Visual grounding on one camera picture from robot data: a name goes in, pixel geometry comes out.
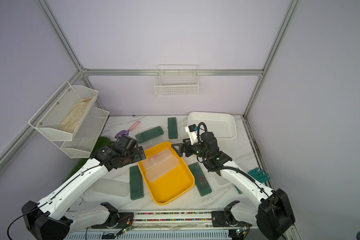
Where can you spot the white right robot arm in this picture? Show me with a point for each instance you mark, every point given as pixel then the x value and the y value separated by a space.
pixel 273 214

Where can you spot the green pencil case back upright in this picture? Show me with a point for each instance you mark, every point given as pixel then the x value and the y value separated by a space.
pixel 172 128

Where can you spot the purple pink garden trowel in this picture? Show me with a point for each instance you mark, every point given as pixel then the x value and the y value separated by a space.
pixel 126 132

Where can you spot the white wire wall basket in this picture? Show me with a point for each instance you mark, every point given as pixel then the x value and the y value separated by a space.
pixel 177 80

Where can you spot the green pencil case front right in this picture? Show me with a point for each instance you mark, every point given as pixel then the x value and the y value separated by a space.
pixel 201 181

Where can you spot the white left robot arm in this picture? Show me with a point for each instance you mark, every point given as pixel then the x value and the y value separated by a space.
pixel 48 219

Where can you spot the white plastic storage box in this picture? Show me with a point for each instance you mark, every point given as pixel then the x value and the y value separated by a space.
pixel 222 125

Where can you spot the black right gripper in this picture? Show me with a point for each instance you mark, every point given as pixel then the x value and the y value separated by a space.
pixel 184 146

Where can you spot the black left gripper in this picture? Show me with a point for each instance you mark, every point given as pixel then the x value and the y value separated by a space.
pixel 137 156

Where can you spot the clear pencil case pink pen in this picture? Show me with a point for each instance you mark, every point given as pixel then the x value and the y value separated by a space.
pixel 163 157

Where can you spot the green pencil case front left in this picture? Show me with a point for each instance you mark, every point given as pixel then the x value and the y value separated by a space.
pixel 136 183

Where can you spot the white mesh two-tier shelf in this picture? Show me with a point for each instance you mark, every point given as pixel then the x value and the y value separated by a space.
pixel 82 141

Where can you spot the beige cloth in shelf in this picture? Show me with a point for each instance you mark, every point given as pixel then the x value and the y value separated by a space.
pixel 71 121

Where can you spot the yellow plastic tray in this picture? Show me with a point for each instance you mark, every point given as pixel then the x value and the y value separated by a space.
pixel 173 184

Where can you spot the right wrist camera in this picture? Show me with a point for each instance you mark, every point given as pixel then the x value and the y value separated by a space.
pixel 192 131

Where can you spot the green pencil case back angled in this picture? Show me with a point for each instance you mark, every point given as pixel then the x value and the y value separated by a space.
pixel 149 134

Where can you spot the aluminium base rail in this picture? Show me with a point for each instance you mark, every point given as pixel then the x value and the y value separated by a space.
pixel 172 225

